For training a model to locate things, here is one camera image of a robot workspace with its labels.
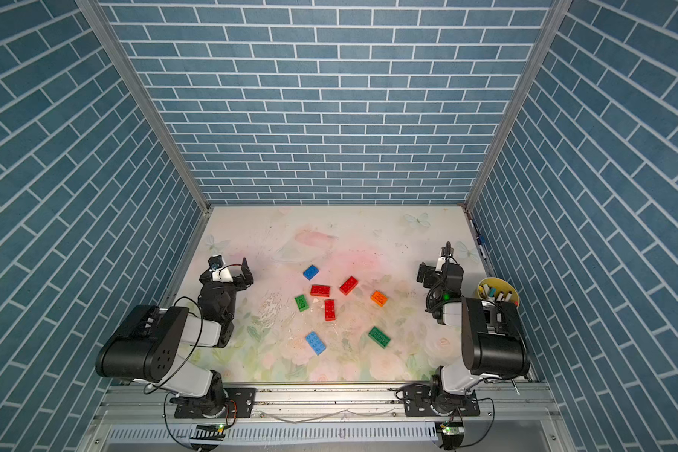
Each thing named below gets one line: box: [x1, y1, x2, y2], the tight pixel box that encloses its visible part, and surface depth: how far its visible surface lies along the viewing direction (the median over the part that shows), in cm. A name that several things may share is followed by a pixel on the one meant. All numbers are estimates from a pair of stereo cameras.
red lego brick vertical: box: [323, 299, 337, 322], surface depth 91 cm
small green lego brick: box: [293, 293, 310, 313], surface depth 93 cm
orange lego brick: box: [370, 290, 389, 307], surface depth 95 cm
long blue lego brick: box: [305, 331, 327, 356], surface depth 85 cm
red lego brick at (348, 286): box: [339, 274, 359, 296], surface depth 97 cm
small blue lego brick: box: [302, 264, 320, 282], surface depth 101 cm
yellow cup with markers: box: [477, 276, 521, 307], surface depth 84 cm
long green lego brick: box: [368, 325, 392, 350], surface depth 86 cm
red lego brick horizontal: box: [310, 284, 331, 298], surface depth 97 cm
